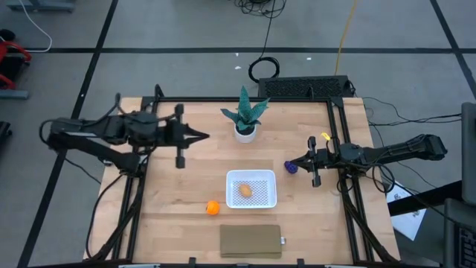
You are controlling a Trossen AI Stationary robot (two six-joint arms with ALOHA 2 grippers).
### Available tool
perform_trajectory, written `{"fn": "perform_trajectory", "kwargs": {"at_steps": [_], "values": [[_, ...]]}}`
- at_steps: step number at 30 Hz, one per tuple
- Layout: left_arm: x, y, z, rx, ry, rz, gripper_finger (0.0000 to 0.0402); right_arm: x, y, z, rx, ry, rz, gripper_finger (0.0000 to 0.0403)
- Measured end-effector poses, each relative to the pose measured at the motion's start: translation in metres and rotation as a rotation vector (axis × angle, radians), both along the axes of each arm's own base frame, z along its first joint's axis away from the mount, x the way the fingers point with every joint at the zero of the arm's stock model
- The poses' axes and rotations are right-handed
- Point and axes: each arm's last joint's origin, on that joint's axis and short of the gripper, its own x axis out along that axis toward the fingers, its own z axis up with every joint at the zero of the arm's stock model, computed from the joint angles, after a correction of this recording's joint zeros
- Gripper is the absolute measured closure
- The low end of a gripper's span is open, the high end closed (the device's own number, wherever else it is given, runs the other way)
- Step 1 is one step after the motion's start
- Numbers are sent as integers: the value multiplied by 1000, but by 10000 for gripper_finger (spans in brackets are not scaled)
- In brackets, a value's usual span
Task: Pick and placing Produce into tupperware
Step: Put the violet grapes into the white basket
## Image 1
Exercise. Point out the black bar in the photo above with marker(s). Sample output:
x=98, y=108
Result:
x=427, y=199

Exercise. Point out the black aluminium table frame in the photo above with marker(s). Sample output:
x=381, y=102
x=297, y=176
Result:
x=241, y=99

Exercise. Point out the white round plant pot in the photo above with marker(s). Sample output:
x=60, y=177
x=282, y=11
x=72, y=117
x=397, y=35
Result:
x=245, y=138

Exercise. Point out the white printed paper sheet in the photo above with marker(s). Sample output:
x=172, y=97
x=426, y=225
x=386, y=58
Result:
x=409, y=219

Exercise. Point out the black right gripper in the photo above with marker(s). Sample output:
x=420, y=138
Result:
x=323, y=158

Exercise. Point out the grey furniture base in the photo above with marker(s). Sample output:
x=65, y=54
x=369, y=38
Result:
x=41, y=5

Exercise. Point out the purple toy grapes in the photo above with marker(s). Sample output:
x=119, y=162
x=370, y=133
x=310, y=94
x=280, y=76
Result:
x=292, y=169

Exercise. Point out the orange toy fruit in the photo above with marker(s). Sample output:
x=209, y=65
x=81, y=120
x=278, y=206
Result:
x=213, y=207

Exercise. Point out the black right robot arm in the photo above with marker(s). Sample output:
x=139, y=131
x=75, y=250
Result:
x=401, y=150

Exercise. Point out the white perforated plastic basket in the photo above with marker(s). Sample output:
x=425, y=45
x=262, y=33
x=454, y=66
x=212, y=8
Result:
x=232, y=201

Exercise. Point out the grey upright panel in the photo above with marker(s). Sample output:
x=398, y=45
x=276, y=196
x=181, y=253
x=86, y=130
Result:
x=469, y=152

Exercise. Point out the grey cabinet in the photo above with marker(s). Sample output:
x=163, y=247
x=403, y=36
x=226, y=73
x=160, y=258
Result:
x=461, y=234

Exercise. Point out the black object at floor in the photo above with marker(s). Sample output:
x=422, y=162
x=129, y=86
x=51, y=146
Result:
x=4, y=129

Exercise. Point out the black perforated metal box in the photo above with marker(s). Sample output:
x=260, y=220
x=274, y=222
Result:
x=297, y=87

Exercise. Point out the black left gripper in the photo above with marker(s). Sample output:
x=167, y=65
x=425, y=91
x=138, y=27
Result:
x=175, y=134

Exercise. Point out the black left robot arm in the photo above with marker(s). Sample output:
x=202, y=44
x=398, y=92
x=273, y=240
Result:
x=93, y=128

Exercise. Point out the green snake plant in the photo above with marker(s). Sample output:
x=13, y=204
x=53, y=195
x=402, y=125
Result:
x=245, y=111

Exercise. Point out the red and black cart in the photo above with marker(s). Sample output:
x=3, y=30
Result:
x=16, y=46

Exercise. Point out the yellow tag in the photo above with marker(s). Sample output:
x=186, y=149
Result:
x=325, y=136

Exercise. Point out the tan toy potato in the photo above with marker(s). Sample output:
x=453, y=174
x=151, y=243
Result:
x=245, y=190

